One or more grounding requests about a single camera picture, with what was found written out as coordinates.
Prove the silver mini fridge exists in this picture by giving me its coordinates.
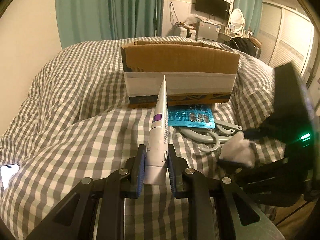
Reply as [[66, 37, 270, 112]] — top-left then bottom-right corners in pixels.
[[196, 21, 220, 41]]

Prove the brown cardboard box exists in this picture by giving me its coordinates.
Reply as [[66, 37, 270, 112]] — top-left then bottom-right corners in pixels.
[[121, 41, 240, 108]]

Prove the black wall television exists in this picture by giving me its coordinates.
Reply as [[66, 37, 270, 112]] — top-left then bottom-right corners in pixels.
[[195, 0, 231, 20]]

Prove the white oval vanity mirror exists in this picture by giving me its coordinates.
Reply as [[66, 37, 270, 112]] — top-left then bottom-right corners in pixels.
[[228, 8, 245, 33]]

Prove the white purple cream tube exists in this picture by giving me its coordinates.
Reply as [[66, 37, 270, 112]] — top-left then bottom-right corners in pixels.
[[144, 79, 169, 185]]

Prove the white smartphone lit screen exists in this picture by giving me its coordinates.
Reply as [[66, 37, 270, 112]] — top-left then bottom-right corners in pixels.
[[1, 164, 20, 190]]

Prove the white drawer cabinet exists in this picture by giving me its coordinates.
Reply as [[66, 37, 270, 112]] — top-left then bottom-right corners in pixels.
[[174, 26, 196, 40]]

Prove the phone mounted on gripper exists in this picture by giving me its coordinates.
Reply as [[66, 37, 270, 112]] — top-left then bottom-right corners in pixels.
[[271, 62, 318, 144]]

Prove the white sliding wardrobe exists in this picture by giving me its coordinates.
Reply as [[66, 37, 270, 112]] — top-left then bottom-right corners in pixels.
[[257, 2, 314, 75]]

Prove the blue pill blister pack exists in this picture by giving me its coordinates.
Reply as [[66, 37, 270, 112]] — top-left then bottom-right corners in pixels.
[[168, 105, 215, 129]]

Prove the teal curtain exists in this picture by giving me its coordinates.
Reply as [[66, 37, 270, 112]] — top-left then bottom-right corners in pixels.
[[55, 0, 163, 48], [233, 0, 263, 37]]

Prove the grey checkered bed duvet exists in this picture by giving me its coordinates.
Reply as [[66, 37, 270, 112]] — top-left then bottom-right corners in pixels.
[[1, 36, 274, 239]]

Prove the black backpack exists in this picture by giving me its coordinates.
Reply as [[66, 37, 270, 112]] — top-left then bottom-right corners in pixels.
[[226, 37, 257, 57]]

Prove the white tissue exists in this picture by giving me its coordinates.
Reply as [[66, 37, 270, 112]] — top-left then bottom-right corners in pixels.
[[219, 131, 255, 168]]

